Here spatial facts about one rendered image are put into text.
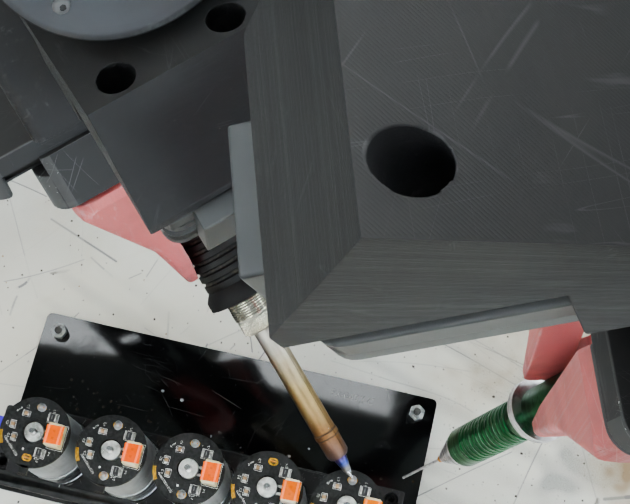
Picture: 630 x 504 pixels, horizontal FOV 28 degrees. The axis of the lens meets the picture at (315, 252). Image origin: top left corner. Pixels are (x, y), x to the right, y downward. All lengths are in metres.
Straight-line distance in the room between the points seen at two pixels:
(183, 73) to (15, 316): 0.30
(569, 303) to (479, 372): 0.35
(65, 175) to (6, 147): 0.02
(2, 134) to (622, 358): 0.19
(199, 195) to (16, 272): 0.28
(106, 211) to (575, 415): 0.16
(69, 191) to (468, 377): 0.22
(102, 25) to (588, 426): 0.12
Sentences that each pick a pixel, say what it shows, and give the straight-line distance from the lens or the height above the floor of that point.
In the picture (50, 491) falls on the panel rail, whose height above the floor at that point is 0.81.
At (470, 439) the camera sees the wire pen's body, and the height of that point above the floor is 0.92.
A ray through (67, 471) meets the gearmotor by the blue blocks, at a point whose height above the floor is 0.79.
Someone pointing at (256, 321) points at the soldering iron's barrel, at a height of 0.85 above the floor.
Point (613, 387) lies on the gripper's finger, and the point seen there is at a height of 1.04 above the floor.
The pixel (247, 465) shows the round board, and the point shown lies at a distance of 0.44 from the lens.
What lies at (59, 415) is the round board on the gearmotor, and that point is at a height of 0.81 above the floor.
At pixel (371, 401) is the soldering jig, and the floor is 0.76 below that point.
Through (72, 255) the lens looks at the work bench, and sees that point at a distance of 0.53.
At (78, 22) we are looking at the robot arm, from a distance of 0.24.
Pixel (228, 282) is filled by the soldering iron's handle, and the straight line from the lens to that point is 0.41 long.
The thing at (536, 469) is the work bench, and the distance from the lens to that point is 0.51.
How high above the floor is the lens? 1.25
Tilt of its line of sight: 72 degrees down
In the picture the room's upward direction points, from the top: 5 degrees counter-clockwise
